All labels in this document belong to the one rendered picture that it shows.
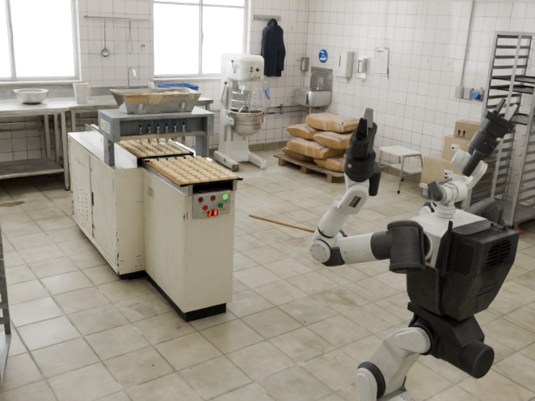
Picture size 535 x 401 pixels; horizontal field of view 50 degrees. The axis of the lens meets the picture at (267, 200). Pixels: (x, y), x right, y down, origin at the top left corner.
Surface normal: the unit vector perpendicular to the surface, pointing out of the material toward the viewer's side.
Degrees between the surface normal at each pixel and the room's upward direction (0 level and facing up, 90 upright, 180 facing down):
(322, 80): 90
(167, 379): 0
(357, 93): 90
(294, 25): 90
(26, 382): 0
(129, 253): 90
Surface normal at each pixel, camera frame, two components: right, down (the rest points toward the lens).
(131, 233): 0.52, 0.28
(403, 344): -0.80, 0.15
